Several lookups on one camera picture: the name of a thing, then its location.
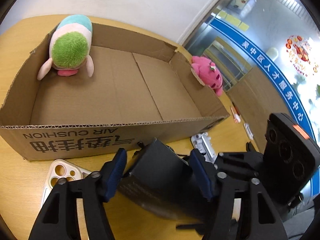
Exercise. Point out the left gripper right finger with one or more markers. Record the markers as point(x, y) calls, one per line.
point(240, 207)

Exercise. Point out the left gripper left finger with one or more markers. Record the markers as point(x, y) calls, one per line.
point(58, 217)

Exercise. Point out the clear beige phone case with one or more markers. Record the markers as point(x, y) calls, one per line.
point(61, 169)

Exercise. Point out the silver metal bracket part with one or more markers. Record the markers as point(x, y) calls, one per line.
point(201, 141)

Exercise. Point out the black rectangular box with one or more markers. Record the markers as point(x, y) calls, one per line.
point(161, 182)

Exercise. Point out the small white clip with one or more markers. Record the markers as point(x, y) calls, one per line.
point(248, 131)

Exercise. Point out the red white marker pen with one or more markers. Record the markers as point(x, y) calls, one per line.
point(235, 112)

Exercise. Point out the pink plush toy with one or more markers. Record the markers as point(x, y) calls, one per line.
point(208, 72)

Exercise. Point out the brown cardboard box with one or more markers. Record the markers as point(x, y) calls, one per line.
point(142, 88)

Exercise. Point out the green haired plush toy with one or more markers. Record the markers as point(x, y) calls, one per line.
point(69, 48)

